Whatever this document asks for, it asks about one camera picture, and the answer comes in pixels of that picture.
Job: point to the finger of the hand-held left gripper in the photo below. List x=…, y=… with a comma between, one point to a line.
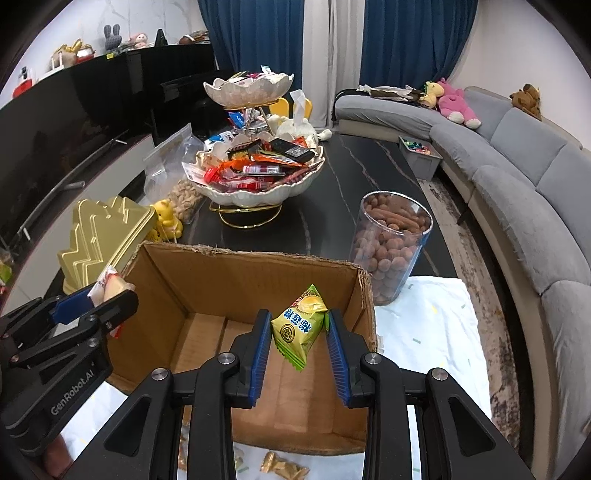
x=117, y=311
x=69, y=305

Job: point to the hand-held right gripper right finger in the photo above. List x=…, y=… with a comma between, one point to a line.
x=337, y=360

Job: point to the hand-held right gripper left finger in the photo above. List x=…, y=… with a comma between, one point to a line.
x=260, y=355

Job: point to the white snack packet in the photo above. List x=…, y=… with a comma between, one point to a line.
x=111, y=286

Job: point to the yellow green snack packet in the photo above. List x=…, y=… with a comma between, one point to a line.
x=298, y=330

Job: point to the brown cardboard box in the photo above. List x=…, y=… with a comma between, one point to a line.
x=207, y=286

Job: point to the colourful snack bags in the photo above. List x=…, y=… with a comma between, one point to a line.
x=5, y=272

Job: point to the gold tree-shaped lid jar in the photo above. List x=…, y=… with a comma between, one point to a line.
x=106, y=230

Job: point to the light blue tablecloth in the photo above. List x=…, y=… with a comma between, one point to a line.
x=429, y=332

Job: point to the yellow bear figurine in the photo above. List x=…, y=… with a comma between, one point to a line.
x=166, y=217

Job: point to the gold wrapped candy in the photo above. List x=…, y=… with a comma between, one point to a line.
x=281, y=466

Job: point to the grey remote control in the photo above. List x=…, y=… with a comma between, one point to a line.
x=73, y=185

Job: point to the clear jar of brown balls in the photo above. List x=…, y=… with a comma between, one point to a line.
x=388, y=249

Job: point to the clear bag of peanuts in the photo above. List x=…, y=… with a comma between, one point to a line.
x=184, y=194

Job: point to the white television cabinet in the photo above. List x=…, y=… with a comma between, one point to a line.
x=134, y=157

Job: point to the two-tier white bowl stand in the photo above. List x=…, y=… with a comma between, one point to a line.
x=249, y=198

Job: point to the black curved television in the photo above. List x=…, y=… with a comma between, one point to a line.
x=55, y=138

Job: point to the patterned rug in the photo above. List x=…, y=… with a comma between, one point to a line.
x=466, y=240

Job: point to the large pile of snack packets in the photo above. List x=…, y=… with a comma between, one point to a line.
x=258, y=170

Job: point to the grey storage bin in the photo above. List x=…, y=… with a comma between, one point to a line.
x=422, y=164

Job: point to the white plush toy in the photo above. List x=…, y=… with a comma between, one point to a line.
x=295, y=129

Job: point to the yellow tissue box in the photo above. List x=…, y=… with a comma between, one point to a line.
x=302, y=110

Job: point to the gold white shelf ornament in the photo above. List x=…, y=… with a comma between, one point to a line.
x=71, y=54

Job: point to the grey curved sofa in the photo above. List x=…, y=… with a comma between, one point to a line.
x=508, y=175

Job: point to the black piano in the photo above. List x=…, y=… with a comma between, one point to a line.
x=184, y=64

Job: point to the grey rabbit plush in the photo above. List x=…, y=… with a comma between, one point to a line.
x=112, y=39

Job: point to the small pile of snack packets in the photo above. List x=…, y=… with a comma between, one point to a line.
x=251, y=76

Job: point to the brown white cloth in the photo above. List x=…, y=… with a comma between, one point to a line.
x=388, y=92

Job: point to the black pyramid metronome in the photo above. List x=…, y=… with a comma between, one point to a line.
x=160, y=39

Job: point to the yellow plush toy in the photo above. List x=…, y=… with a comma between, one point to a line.
x=429, y=94

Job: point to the pink plush toy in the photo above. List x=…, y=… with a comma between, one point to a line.
x=455, y=101

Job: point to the blue curtain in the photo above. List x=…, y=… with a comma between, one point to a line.
x=415, y=37
x=249, y=37

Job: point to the white sheer curtain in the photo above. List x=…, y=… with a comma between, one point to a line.
x=332, y=46

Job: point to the brown plush toy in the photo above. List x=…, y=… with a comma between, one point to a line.
x=526, y=101

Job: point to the white security camera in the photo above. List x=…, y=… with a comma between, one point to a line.
x=23, y=81

